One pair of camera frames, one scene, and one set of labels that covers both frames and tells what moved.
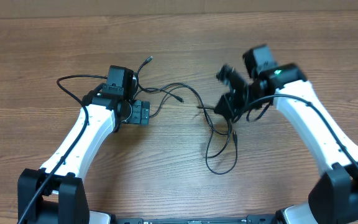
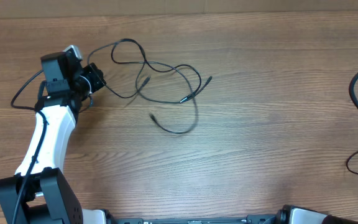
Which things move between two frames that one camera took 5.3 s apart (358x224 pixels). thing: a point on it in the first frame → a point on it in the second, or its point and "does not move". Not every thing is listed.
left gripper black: (140, 114) → (96, 74)
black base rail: (263, 219) does not move
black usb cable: (222, 146) → (139, 89)
